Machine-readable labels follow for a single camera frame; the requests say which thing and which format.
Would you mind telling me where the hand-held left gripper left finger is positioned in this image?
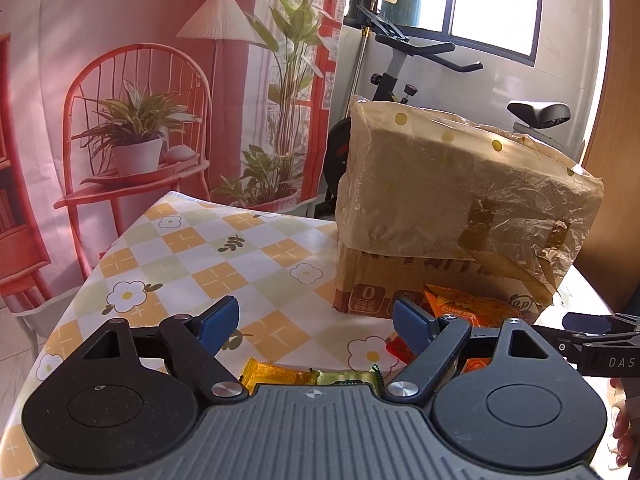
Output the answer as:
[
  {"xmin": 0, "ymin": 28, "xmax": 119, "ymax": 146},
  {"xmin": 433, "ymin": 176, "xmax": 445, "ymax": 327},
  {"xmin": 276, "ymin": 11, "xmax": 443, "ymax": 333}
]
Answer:
[{"xmin": 82, "ymin": 296, "xmax": 250, "ymax": 404}]

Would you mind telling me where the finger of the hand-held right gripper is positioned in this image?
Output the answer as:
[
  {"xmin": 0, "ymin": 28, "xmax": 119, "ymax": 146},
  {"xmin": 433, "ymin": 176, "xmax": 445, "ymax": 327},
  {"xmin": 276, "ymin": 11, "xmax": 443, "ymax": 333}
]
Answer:
[
  {"xmin": 561, "ymin": 312, "xmax": 640, "ymax": 334},
  {"xmin": 532, "ymin": 325, "xmax": 602, "ymax": 357}
]

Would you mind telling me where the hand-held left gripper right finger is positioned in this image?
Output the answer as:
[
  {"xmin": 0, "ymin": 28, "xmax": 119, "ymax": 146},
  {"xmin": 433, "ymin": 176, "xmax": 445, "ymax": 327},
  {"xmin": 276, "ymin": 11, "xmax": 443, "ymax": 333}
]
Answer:
[{"xmin": 384, "ymin": 299, "xmax": 557, "ymax": 404}]

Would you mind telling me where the red snack packet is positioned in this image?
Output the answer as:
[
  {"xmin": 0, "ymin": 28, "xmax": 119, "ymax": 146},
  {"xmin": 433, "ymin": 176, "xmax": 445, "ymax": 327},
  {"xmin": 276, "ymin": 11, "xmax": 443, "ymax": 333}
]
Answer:
[{"xmin": 384, "ymin": 337, "xmax": 419, "ymax": 366}]

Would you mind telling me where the cardboard box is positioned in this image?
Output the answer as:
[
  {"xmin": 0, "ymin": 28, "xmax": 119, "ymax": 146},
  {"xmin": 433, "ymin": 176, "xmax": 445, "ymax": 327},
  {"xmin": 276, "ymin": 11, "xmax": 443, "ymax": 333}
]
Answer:
[{"xmin": 332, "ymin": 237, "xmax": 554, "ymax": 332}]

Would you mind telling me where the yellow snack packet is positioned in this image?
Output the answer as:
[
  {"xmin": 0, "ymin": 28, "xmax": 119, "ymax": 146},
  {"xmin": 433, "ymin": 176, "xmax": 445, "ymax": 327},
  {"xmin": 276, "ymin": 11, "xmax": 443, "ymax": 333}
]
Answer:
[{"xmin": 239, "ymin": 357, "xmax": 321, "ymax": 394}]

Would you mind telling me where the green snack packet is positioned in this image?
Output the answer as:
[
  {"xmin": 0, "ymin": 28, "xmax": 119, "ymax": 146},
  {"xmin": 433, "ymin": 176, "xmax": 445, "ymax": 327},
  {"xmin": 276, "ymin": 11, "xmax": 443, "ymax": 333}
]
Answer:
[{"xmin": 312, "ymin": 364, "xmax": 385, "ymax": 390}]

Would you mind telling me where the person's right hand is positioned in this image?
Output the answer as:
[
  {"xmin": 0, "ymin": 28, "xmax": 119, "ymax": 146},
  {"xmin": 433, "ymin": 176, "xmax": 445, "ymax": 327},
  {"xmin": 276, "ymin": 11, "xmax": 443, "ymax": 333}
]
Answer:
[{"xmin": 608, "ymin": 377, "xmax": 640, "ymax": 469}]

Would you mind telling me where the checkered floral tablecloth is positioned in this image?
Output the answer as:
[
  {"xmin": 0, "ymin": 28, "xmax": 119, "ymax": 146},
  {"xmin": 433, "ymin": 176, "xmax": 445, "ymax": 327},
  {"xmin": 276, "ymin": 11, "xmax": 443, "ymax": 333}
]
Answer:
[{"xmin": 0, "ymin": 191, "xmax": 619, "ymax": 480}]

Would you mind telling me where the wooden panel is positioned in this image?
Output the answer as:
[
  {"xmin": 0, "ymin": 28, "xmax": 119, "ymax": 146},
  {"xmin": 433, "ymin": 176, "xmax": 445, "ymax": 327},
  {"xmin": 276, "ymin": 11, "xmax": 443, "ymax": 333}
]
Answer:
[{"xmin": 580, "ymin": 0, "xmax": 640, "ymax": 283}]

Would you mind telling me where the black exercise bike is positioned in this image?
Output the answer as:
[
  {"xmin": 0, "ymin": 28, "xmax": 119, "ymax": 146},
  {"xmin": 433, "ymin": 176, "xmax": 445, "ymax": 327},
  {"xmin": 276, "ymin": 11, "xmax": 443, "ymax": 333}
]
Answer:
[{"xmin": 320, "ymin": 5, "xmax": 572, "ymax": 211}]

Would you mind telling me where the metal stand pole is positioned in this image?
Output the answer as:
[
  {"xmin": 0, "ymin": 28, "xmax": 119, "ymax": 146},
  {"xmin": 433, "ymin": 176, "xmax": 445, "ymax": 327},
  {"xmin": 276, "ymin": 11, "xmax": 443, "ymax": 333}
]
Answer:
[{"xmin": 347, "ymin": 2, "xmax": 381, "ymax": 111}]

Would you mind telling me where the dark framed window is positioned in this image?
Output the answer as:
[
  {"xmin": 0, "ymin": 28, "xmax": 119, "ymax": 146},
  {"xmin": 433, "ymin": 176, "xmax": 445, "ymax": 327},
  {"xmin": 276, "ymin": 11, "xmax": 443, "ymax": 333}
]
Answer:
[{"xmin": 345, "ymin": 0, "xmax": 547, "ymax": 67}]

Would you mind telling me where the printed wall backdrop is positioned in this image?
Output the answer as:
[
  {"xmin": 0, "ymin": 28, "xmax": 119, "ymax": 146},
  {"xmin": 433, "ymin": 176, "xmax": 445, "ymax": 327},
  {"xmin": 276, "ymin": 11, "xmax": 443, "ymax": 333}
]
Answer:
[{"xmin": 0, "ymin": 0, "xmax": 349, "ymax": 332}]

